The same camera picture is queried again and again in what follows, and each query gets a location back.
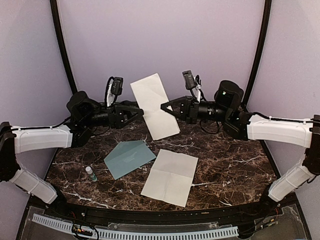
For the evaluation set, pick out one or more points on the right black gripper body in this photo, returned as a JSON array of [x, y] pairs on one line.
[[192, 112]]

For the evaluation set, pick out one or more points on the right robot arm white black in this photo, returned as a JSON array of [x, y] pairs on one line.
[[241, 125]]

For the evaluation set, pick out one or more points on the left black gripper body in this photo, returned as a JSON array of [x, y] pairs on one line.
[[112, 119]]

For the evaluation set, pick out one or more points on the small glue stick bottle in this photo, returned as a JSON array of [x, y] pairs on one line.
[[90, 172]]

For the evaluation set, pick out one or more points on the black frame post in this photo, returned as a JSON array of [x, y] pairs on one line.
[[62, 45], [258, 53]]

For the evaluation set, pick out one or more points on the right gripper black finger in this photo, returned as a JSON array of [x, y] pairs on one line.
[[171, 104], [176, 114]]

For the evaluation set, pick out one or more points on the light blue envelope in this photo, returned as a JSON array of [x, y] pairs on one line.
[[128, 156]]

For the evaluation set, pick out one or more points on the right black frame post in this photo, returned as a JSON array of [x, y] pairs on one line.
[[258, 53]]

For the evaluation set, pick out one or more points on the black front table rail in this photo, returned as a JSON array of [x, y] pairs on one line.
[[242, 214]]

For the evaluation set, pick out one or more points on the white slotted cable duct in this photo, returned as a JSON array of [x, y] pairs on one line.
[[139, 232]]

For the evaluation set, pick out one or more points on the left black frame post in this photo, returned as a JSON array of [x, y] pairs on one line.
[[62, 45]]

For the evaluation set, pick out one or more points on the white paper sheet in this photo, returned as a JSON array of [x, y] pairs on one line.
[[170, 178]]

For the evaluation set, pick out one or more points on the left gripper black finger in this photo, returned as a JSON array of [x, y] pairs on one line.
[[129, 108], [128, 117]]

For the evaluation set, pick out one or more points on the white letter paper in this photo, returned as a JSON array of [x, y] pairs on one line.
[[149, 93]]

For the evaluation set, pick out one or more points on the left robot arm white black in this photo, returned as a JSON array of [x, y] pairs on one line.
[[74, 132]]

